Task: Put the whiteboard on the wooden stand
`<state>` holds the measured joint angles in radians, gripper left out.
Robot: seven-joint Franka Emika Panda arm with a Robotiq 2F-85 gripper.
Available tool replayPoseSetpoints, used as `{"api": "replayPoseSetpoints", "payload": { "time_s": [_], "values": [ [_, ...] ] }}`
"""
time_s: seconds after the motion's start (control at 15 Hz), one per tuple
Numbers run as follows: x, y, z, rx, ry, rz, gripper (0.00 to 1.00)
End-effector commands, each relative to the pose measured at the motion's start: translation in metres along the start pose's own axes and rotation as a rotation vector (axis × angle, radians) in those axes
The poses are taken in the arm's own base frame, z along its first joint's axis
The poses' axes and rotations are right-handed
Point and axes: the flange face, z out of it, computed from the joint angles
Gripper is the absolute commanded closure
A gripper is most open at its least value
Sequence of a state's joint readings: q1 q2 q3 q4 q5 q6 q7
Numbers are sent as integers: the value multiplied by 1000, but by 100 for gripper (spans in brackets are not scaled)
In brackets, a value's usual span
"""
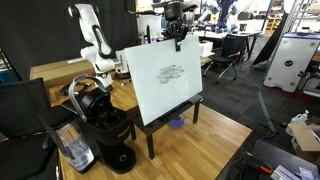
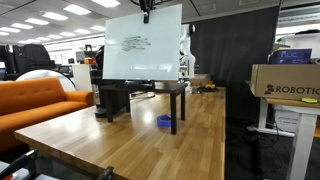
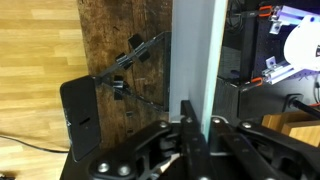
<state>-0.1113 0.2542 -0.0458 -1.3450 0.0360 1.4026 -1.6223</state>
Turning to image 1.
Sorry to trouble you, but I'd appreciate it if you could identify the dark wooden stand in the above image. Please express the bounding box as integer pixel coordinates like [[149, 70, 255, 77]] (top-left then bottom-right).
[[125, 94, 205, 161]]

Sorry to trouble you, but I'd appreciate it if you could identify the white glass whiteboard with scribble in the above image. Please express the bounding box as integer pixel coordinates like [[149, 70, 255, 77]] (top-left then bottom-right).
[[123, 34, 204, 127]]

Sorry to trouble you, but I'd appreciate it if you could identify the black office chair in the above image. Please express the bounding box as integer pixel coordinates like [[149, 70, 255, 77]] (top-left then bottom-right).
[[202, 33, 250, 85]]

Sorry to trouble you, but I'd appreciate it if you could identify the small white box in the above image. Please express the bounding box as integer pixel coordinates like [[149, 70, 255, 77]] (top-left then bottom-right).
[[198, 40, 215, 58]]

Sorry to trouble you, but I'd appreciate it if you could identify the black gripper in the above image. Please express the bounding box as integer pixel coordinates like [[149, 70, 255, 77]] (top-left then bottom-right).
[[164, 1, 190, 52]]

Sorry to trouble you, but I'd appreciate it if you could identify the brown cardboard sheet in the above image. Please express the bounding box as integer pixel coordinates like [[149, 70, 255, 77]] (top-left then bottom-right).
[[289, 119, 320, 153]]

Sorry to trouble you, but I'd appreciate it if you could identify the white spray bottle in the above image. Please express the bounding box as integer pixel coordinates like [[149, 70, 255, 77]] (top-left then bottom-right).
[[287, 109, 311, 130]]

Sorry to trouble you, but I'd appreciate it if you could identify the blue bowl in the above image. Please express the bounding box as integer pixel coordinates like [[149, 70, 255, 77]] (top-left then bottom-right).
[[169, 113, 186, 128]]

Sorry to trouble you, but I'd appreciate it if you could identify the black slanted board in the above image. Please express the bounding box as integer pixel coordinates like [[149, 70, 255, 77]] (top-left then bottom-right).
[[251, 12, 292, 67]]

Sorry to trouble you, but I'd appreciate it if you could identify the grey office desk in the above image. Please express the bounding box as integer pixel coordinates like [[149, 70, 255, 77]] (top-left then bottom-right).
[[194, 29, 265, 62]]

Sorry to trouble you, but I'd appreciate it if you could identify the orange black tool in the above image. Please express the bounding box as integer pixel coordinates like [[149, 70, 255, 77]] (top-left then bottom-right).
[[247, 155, 275, 175]]

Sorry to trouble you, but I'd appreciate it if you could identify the plain flat cardboard box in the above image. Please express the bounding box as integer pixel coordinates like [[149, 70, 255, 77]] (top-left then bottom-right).
[[29, 57, 97, 90]]

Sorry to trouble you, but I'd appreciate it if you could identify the blue robot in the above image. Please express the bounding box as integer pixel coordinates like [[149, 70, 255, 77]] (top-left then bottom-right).
[[212, 0, 240, 32]]

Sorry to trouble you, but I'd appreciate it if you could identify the black curtain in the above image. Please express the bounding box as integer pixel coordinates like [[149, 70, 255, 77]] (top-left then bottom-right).
[[0, 0, 140, 82]]

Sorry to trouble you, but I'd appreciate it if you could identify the black coffee machine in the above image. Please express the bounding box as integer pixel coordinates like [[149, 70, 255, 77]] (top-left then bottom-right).
[[37, 74, 138, 175]]

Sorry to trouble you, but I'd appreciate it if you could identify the black mesh chair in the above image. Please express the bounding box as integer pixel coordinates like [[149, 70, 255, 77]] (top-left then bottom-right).
[[0, 77, 63, 180]]

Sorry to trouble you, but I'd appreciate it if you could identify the black ledge bar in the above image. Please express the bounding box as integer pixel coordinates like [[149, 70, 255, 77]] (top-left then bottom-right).
[[146, 94, 205, 130]]

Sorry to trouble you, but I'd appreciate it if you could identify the white panel cart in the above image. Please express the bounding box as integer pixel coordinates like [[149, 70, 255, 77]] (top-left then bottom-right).
[[262, 31, 320, 94]]

